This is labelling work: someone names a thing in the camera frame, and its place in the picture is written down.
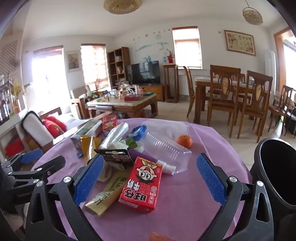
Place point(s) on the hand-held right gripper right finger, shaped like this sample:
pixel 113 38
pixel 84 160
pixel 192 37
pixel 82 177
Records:
pixel 211 179

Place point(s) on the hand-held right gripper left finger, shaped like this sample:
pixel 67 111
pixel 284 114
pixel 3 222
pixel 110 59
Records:
pixel 89 179

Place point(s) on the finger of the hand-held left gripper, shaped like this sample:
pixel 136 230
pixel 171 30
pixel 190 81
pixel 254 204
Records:
pixel 46 165
pixel 31 155

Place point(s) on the white tissue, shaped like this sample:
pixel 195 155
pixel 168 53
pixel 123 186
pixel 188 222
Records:
pixel 118 145

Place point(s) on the black trash bin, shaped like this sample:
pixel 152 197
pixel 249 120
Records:
pixel 261 185

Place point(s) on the red drink carton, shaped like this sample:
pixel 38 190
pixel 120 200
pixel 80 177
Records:
pixel 108 124
pixel 138 187

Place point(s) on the person's right hand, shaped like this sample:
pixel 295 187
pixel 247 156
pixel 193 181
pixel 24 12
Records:
pixel 159 237

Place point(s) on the yellow-green wrapper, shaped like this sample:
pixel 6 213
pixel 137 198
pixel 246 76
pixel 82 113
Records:
pixel 101 201

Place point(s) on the white sofa cushion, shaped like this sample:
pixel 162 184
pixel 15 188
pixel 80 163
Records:
pixel 37 129

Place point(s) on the black card packaging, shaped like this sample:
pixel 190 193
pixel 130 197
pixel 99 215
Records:
pixel 113 156

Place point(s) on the gold foil packet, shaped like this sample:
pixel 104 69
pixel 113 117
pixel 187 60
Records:
pixel 89 146

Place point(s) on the purple tablecloth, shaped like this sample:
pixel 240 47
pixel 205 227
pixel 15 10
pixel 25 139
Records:
pixel 208 143

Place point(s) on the red cushion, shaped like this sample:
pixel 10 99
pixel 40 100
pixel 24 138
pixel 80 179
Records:
pixel 54 126

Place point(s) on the green and white carton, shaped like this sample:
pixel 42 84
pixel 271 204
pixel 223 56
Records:
pixel 85 133

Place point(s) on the orange tangerine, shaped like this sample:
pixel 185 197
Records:
pixel 185 141

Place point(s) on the wooden sofa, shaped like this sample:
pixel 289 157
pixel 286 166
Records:
pixel 69 121

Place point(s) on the clear ribbed plastic container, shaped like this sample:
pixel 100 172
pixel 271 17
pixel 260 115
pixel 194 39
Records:
pixel 166 150

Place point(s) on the row of bottles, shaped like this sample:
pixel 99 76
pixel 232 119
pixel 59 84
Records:
pixel 9 104

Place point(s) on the green wrapper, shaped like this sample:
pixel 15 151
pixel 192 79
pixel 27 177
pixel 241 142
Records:
pixel 131 142

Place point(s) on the purple spray tube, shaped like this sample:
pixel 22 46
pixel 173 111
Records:
pixel 141 155

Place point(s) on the blue plastic packet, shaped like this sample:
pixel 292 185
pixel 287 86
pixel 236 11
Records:
pixel 138 131

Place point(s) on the clear plastic lid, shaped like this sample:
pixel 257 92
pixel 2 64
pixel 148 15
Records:
pixel 166 126

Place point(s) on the wooden armchair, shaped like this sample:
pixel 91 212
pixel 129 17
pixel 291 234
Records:
pixel 79 92

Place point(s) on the wooden coffee table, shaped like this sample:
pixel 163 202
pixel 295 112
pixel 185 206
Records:
pixel 129 105

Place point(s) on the clutter of small household items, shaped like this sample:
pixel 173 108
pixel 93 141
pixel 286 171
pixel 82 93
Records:
pixel 128 91

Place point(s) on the wooden dining table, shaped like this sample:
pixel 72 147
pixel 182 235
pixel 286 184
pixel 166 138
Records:
pixel 201 80

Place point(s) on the small framed picture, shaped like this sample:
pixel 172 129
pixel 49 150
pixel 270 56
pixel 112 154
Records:
pixel 73 61

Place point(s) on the wooden television stand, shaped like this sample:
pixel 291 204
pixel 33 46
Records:
pixel 157 91

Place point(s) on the wooden dining chair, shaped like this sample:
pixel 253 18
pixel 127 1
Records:
pixel 259 75
pixel 188 76
pixel 288 92
pixel 225 69

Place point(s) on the window roller blind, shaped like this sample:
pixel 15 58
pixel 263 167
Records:
pixel 94 64
pixel 187 48

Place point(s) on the tall wooden plant stand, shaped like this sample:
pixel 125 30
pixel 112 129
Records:
pixel 170 67

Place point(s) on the flat screen television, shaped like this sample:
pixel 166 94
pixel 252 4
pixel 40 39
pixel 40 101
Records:
pixel 143 73

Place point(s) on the wooden bookshelf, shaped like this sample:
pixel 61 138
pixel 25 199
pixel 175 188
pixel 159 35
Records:
pixel 126 60

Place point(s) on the white standing air conditioner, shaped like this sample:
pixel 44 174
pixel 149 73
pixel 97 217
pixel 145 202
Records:
pixel 270 67

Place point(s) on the red flower decoration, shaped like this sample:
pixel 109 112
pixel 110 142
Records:
pixel 170 57

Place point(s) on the large framed floral picture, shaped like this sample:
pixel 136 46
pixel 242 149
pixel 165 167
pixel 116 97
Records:
pixel 240 42

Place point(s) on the hanging ceiling lamp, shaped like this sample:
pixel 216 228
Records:
pixel 252 15

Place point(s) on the round ceiling lamp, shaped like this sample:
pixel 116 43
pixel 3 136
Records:
pixel 122 5

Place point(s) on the wooden doorway frame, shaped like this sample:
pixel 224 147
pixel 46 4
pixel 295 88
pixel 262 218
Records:
pixel 278 46

